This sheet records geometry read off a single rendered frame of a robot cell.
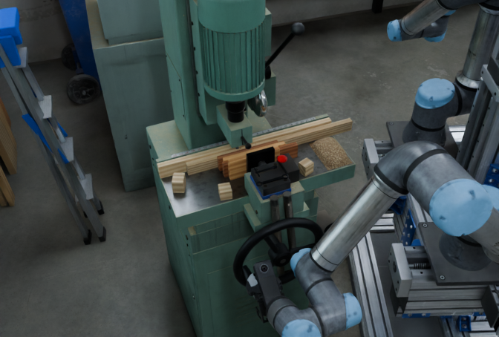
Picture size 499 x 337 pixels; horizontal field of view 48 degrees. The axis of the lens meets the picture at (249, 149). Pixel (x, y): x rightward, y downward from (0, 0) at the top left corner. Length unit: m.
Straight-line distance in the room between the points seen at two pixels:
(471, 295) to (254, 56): 0.96
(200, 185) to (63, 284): 1.18
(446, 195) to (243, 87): 0.66
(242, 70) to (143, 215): 1.55
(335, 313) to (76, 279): 1.65
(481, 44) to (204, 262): 1.12
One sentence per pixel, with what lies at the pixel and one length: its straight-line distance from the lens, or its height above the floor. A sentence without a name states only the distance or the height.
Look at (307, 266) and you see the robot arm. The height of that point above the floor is 1.02.
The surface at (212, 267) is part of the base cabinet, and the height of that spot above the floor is 0.61.
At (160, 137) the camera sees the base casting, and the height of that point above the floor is 0.80.
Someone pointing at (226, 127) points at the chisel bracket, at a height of 1.06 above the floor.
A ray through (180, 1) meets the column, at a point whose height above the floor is 1.39.
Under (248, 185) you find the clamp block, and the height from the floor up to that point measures 0.94.
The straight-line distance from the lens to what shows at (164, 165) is 1.77.
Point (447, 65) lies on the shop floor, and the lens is 4.12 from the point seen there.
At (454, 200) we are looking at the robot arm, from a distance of 1.16.
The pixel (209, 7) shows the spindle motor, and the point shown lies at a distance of 1.45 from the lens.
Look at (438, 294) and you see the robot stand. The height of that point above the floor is 0.70.
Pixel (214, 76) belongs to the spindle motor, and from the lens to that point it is 1.55.
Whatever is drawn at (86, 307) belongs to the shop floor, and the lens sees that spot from 2.66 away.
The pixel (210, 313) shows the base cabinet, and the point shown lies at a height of 0.35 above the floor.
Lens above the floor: 2.14
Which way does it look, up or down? 42 degrees down
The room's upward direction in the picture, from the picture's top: 1 degrees counter-clockwise
